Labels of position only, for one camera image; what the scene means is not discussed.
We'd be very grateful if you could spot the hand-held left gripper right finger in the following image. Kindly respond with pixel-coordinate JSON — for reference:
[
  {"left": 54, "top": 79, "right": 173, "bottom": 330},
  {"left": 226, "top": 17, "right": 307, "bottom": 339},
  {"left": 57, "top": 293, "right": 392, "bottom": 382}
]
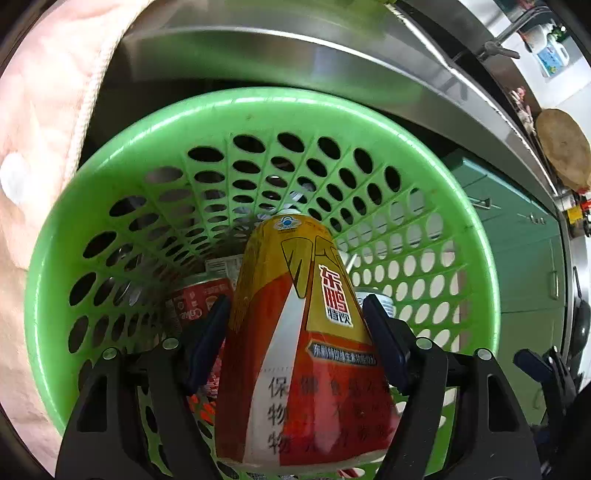
[{"left": 362, "top": 294, "right": 543, "bottom": 480}]

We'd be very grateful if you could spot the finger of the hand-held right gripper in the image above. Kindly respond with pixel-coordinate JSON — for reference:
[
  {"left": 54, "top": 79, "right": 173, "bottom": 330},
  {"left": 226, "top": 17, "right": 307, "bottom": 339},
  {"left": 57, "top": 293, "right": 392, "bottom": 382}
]
[{"left": 513, "top": 348, "right": 579, "bottom": 416}]

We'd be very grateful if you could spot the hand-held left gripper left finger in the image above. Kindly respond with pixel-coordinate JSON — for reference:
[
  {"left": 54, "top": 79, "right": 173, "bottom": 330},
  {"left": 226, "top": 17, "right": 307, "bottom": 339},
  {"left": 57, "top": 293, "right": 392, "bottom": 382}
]
[{"left": 55, "top": 294, "right": 232, "bottom": 480}]

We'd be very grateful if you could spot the yellow red drink carton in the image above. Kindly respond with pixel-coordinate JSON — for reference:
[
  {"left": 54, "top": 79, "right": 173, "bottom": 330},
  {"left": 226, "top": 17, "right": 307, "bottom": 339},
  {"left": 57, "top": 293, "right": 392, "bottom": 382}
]
[{"left": 215, "top": 210, "right": 402, "bottom": 472}]

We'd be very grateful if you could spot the green perforated plastic waste basket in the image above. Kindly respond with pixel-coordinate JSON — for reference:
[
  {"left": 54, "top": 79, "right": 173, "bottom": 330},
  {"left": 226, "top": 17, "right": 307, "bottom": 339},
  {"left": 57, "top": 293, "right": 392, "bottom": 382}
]
[{"left": 24, "top": 87, "right": 502, "bottom": 480}]

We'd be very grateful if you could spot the red drink can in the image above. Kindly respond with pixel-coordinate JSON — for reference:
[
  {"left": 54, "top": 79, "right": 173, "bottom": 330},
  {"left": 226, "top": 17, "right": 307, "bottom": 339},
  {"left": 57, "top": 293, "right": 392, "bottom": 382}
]
[{"left": 165, "top": 273, "right": 236, "bottom": 398}]

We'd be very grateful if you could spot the black wok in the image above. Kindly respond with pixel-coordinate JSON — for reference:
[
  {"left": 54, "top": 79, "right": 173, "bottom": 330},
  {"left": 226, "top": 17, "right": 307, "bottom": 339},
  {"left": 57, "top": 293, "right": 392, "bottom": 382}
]
[{"left": 570, "top": 265, "right": 591, "bottom": 361}]

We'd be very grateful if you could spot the flat white carton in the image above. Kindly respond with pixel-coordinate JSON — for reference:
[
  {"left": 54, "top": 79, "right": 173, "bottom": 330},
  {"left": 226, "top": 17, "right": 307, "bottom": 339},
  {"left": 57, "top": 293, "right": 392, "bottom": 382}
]
[{"left": 205, "top": 255, "right": 244, "bottom": 278}]

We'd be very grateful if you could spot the round wooden cutting board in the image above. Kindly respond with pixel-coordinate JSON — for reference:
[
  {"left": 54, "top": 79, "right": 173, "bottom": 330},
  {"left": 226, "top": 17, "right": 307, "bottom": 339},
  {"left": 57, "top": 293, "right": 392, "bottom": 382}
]
[{"left": 536, "top": 108, "right": 591, "bottom": 192}]

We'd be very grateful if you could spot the pink plastic item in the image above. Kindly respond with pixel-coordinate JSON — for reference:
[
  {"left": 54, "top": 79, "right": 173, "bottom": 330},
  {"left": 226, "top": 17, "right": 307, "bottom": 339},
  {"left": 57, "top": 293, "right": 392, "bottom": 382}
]
[{"left": 510, "top": 87, "right": 533, "bottom": 136}]

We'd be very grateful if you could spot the peach towel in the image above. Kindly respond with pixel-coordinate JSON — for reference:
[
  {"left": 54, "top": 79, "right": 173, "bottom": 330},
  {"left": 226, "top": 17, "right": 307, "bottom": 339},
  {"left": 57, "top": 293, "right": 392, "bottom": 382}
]
[{"left": 0, "top": 0, "right": 155, "bottom": 462}]

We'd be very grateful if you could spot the white blue detergent bottle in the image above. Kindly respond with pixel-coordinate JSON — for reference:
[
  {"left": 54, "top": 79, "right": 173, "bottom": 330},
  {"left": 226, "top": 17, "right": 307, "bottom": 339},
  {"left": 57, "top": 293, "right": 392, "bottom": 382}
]
[{"left": 537, "top": 34, "right": 571, "bottom": 78}]

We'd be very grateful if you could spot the steel faucet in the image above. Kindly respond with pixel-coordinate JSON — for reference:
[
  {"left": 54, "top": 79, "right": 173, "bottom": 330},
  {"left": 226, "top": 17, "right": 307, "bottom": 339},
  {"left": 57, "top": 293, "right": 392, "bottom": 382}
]
[{"left": 451, "top": 7, "right": 543, "bottom": 63}]

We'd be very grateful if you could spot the white pump bottle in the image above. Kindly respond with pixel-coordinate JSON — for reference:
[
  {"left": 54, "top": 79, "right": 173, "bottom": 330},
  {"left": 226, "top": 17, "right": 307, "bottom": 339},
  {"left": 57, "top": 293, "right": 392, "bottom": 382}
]
[{"left": 526, "top": 23, "right": 550, "bottom": 52}]

